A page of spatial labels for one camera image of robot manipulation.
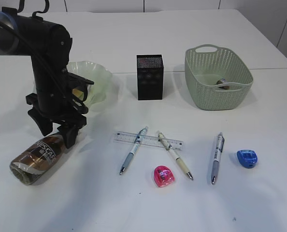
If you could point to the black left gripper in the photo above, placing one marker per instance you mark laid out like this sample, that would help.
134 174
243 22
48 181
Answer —
54 102

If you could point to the sugared bread roll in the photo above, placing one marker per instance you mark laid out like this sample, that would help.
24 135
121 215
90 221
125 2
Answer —
79 94

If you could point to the brown Nescafe coffee bottle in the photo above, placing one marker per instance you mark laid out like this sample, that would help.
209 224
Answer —
40 157

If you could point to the brown paper ball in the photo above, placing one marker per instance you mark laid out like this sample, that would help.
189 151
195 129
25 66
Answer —
220 83

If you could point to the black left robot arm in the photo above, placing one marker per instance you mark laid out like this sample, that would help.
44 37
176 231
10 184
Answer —
48 44

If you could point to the green wavy glass plate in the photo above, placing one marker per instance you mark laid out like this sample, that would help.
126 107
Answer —
97 73

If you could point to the blue grey pen left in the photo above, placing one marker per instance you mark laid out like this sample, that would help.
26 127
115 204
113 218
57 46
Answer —
136 144

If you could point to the black mesh pen holder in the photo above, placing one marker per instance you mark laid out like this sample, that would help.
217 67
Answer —
150 71

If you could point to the beige pen middle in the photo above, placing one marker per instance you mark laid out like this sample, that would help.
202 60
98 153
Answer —
174 154

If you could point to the pink pencil sharpener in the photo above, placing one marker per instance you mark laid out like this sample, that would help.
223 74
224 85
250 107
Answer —
163 176

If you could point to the green plastic basket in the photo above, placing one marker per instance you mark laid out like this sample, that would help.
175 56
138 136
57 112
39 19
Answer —
207 63

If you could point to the grey pen right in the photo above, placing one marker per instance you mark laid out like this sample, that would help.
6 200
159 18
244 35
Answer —
217 155

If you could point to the blue pencil sharpener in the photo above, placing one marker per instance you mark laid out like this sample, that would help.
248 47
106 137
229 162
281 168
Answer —
247 158

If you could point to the transparent plastic ruler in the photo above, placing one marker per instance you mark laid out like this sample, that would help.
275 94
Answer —
148 140

